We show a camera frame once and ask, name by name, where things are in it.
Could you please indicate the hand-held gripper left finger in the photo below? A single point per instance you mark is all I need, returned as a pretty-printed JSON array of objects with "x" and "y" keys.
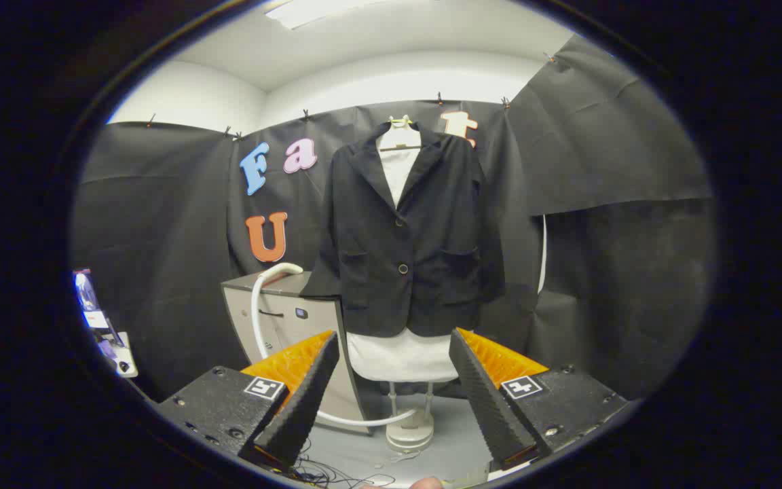
[{"x": 303, "y": 401}]

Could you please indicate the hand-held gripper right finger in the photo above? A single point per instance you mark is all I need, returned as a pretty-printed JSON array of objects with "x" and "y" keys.
[{"x": 489, "y": 401}]

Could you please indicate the white garment steamer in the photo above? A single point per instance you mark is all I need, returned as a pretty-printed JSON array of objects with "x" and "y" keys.
[{"x": 256, "y": 319}]

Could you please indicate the white shirt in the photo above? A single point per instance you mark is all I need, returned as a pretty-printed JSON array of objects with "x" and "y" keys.
[{"x": 398, "y": 356}]

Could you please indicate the black blazer jacket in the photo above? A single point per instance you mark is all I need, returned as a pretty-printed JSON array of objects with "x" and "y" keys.
[{"x": 432, "y": 272}]

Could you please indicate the white garment stand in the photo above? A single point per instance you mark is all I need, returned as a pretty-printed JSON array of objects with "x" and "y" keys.
[{"x": 409, "y": 431}]

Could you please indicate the white clothes hanger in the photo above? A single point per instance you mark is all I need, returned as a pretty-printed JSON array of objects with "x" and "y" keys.
[{"x": 399, "y": 137}]

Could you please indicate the grey cabinet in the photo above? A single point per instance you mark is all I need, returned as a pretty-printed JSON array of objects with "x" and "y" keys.
[{"x": 316, "y": 322}]

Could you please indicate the blue and white equipment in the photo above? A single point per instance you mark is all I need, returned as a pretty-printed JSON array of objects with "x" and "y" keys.
[{"x": 96, "y": 319}]

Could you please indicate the black backdrop cloth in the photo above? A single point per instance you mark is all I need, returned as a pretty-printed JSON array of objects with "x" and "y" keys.
[{"x": 601, "y": 149}]

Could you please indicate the row of small black clips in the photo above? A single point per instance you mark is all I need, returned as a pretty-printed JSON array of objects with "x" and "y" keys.
[{"x": 439, "y": 98}]

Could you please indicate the long ceiling light panel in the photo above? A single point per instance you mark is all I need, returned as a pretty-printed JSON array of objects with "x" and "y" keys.
[{"x": 316, "y": 10}]

